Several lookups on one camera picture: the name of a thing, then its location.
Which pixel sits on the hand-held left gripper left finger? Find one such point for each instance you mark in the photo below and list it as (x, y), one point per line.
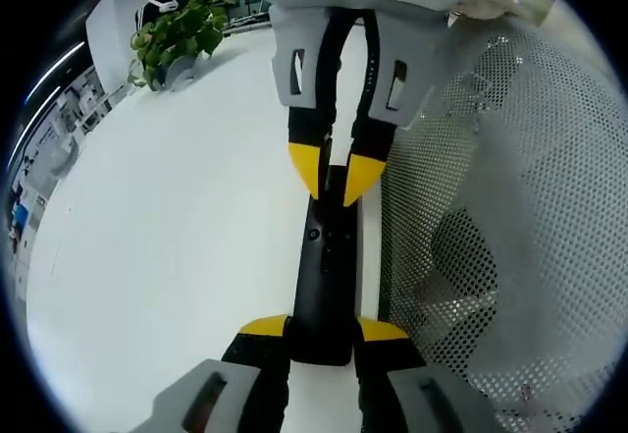
(235, 394)

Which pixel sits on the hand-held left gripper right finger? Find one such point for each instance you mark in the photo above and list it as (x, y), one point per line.
(407, 398)

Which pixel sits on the black remote control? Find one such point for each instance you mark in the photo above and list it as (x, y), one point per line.
(324, 276)

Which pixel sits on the white plant pot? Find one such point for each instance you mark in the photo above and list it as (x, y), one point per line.
(181, 72)

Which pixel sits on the green leafy plant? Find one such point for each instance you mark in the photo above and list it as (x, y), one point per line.
(181, 30)

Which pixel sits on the white neck-worn device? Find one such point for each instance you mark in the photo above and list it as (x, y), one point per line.
(164, 5)

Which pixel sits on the white mesh basket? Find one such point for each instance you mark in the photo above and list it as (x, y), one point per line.
(539, 158)

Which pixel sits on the grey office chair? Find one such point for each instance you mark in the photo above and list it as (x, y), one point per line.
(65, 158)

